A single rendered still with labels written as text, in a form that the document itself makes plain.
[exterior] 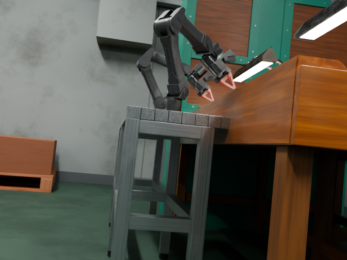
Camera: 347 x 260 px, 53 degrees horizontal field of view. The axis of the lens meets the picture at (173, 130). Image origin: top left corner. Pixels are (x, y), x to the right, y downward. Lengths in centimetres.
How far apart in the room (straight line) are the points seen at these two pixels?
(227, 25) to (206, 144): 168
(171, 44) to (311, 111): 80
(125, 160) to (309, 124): 61
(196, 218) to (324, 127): 59
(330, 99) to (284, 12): 217
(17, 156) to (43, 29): 181
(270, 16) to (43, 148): 234
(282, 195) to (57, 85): 397
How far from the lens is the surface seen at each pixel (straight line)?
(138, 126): 112
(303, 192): 79
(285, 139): 76
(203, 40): 158
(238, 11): 278
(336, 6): 130
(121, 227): 115
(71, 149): 446
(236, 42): 270
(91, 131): 444
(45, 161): 355
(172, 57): 142
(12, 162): 357
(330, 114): 75
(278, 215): 79
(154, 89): 202
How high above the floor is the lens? 55
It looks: 3 degrees up
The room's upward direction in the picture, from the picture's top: 6 degrees clockwise
